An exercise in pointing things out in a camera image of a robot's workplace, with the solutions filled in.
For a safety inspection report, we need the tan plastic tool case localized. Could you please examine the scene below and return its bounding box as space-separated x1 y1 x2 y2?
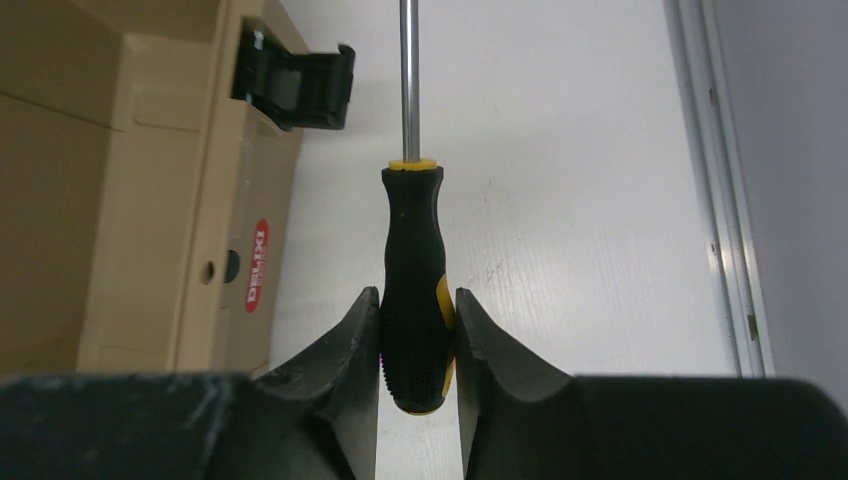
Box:
0 0 357 377

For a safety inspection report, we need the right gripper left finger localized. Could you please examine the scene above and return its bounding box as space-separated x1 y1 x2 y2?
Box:
1 287 380 479

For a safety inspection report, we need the black yellow screwdriver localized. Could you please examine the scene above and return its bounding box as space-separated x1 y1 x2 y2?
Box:
379 1 454 415

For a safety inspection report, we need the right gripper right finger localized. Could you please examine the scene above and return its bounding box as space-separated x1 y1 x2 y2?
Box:
456 289 847 479

